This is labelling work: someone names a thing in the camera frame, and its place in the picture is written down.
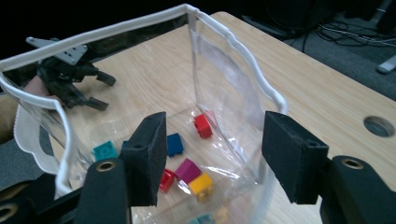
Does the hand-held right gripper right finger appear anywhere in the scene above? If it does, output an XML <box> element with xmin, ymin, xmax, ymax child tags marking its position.
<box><xmin>261</xmin><ymin>110</ymin><xmax>331</xmax><ymax>205</ymax></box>

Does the bundle of floor cables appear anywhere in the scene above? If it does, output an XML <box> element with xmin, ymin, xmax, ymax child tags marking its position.
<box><xmin>317</xmin><ymin>18</ymin><xmax>396</xmax><ymax>48</ymax></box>

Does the magenta toy block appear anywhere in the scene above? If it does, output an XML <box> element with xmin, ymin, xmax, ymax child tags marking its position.
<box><xmin>175</xmin><ymin>157</ymin><xmax>203</xmax><ymax>185</ymax></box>

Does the clear plastic bag white trim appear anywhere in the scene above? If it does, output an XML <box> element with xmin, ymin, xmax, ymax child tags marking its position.
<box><xmin>0</xmin><ymin>3</ymin><xmax>289</xmax><ymax>224</ymax></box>

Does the dark blue long toy block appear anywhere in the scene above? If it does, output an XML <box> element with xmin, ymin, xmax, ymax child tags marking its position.
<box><xmin>121</xmin><ymin>133</ymin><xmax>185</xmax><ymax>158</ymax></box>

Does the orange toy block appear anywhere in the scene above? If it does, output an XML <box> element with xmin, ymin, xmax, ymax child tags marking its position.
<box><xmin>188</xmin><ymin>172</ymin><xmax>215</xmax><ymax>203</ymax></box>

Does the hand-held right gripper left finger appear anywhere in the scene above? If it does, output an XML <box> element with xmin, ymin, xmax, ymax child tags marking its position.
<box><xmin>120</xmin><ymin>111</ymin><xmax>168</xmax><ymax>208</ymax></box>

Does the white desk frame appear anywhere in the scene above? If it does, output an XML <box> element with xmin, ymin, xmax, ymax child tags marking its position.
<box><xmin>370</xmin><ymin>0</ymin><xmax>396</xmax><ymax>75</ymax></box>

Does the red toy block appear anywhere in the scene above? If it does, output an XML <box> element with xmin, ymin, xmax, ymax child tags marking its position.
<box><xmin>159</xmin><ymin>168</ymin><xmax>177</xmax><ymax>193</ymax></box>
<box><xmin>193</xmin><ymin>113</ymin><xmax>214</xmax><ymax>139</ymax></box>

